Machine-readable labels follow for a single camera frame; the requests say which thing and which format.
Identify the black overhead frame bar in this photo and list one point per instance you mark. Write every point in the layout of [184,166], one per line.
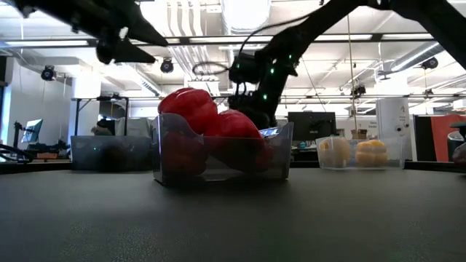
[377,37]

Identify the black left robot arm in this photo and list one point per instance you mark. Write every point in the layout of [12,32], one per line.
[43,7]

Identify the translucent grey plastic basket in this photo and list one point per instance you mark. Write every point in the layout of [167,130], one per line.
[282,156]

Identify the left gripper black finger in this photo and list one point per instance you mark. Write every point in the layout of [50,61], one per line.
[143,31]
[133,54]

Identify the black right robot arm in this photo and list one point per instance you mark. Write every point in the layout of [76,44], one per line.
[437,22]

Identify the ribbed ceiling air duct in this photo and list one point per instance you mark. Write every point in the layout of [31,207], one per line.
[245,14]

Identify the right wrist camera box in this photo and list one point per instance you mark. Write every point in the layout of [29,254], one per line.
[244,69]

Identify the black table frame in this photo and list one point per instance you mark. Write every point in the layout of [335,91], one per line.
[100,98]

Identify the yellow bell pepper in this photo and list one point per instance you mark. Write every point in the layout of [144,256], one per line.
[371,154]
[335,153]

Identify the black computer monitor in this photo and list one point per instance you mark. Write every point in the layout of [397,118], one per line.
[313,125]

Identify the bluish grey plastic basket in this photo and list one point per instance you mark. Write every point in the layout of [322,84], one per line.
[83,153]

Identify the small cardboard box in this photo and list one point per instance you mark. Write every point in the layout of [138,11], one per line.
[359,134]

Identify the red partition panel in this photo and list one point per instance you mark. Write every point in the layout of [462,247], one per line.
[438,138]

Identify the black ceiling camera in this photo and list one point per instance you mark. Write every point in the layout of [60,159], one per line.
[358,90]
[430,63]
[47,74]
[167,66]

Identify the clear plastic basket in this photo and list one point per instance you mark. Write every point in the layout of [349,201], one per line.
[397,156]

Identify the white cylindrical column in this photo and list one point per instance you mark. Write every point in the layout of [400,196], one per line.
[393,116]

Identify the silver computer monitor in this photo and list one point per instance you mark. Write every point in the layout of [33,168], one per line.
[32,131]

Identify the person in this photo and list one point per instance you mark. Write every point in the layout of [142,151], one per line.
[103,123]

